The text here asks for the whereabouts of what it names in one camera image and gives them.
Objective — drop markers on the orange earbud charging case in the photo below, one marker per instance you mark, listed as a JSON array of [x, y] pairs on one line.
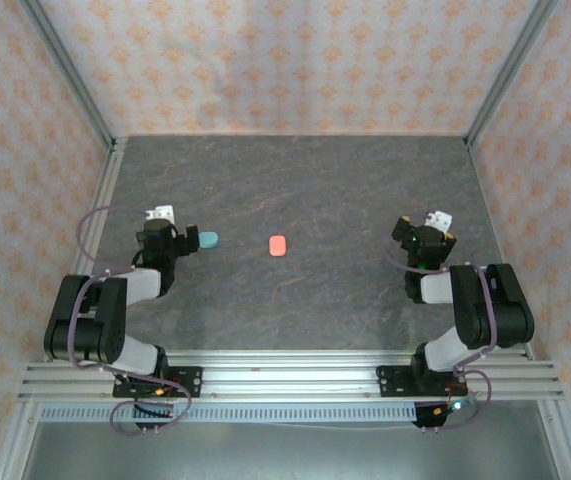
[[278, 246]]

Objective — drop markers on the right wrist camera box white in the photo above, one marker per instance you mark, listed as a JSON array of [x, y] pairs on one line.
[[440, 219]]

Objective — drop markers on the small circuit board with LED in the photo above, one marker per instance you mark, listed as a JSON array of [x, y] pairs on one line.
[[457, 405]]

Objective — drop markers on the grey metal panel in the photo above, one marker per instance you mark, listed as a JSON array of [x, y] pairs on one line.
[[290, 450]]

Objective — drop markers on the blue earbud charging case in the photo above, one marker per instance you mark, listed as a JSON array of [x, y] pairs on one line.
[[209, 240]]

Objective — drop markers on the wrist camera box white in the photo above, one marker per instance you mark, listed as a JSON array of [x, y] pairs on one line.
[[440, 219], [162, 212]]

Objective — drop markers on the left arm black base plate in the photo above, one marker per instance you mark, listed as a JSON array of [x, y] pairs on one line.
[[190, 382]]

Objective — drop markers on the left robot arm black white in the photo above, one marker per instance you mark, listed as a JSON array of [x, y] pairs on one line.
[[105, 320]]

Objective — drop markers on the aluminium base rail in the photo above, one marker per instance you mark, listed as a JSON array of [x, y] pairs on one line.
[[290, 380]]

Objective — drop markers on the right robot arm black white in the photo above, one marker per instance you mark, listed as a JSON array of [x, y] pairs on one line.
[[510, 305]]

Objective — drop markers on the aluminium table side rail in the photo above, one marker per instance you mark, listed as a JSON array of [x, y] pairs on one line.
[[486, 200], [107, 180]]

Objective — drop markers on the aluminium frame bar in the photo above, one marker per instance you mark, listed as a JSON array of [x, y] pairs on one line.
[[558, 440], [15, 442]]

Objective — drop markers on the aluminium corner post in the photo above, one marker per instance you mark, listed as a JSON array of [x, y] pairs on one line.
[[512, 65], [65, 65]]

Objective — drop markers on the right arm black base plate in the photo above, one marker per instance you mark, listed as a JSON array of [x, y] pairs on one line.
[[390, 382]]

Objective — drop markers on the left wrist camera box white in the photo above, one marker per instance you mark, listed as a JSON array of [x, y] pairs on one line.
[[162, 212]]

